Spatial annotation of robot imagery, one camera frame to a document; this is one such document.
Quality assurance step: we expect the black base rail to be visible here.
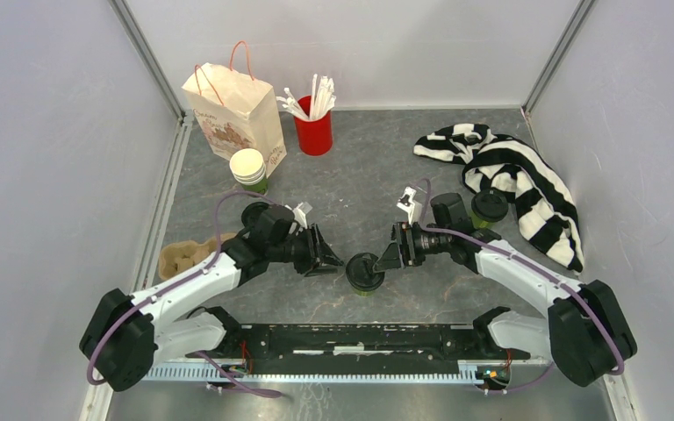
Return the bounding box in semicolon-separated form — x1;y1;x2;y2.
208;324;530;375

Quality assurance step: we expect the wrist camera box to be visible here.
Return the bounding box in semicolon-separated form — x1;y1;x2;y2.
292;202;312;228
396;186;422;225

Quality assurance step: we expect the cardboard cup carrier tray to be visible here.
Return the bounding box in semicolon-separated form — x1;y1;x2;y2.
158;232;236;282

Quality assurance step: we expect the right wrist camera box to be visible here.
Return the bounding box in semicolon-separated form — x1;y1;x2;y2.
396;186;422;225

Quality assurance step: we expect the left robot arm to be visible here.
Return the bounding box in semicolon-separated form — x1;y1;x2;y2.
79;202;344;392

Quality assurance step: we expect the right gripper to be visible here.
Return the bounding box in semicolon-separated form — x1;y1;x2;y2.
372;221;451;272

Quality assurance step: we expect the red cup holder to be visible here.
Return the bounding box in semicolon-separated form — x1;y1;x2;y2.
294;111;333;156

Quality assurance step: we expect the stack of paper cups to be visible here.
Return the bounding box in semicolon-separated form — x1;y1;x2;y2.
229;148;269;194

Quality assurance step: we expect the white wrapped straws bundle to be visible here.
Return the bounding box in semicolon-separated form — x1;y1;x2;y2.
276;74;336;122

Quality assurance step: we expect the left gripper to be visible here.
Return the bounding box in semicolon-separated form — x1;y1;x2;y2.
268;223;346;277

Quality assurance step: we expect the green paper coffee cup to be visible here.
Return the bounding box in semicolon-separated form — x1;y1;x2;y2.
468;190;510;230

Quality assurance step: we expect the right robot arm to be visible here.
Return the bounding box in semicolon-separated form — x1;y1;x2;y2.
365;189;637;387

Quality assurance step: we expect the stack of black lids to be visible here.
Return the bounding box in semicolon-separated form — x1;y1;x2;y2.
240;202;270;227

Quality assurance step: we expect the brown paper takeout bag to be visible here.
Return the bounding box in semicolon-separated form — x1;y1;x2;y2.
182;40;287;175

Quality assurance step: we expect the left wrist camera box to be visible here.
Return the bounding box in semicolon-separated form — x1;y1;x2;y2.
292;202;312;228

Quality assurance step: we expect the black white striped cloth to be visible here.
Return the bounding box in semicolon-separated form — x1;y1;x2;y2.
412;123;585;273

